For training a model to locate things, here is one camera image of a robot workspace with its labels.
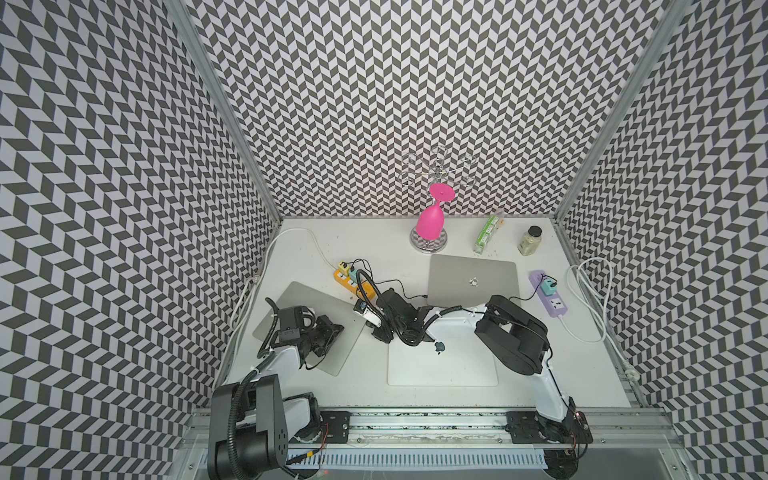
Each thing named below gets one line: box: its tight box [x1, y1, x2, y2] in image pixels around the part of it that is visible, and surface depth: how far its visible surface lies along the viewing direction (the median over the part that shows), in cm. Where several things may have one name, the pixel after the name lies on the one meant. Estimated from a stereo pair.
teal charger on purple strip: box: [540, 278, 558, 296], surface depth 93 cm
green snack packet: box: [473, 215, 500, 255], surface depth 107 cm
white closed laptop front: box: [387, 315, 499, 387], surface depth 84 cm
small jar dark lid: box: [517, 225, 543, 257], surface depth 104 cm
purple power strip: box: [528, 269, 568, 318], surface depth 93 cm
